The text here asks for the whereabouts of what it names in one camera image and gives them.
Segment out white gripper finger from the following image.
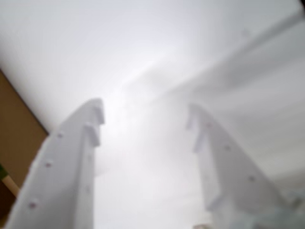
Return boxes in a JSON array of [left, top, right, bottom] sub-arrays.
[[3, 97, 106, 229], [185, 102, 288, 229]]

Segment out brown cardboard box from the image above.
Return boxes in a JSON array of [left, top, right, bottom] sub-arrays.
[[0, 68, 50, 215]]

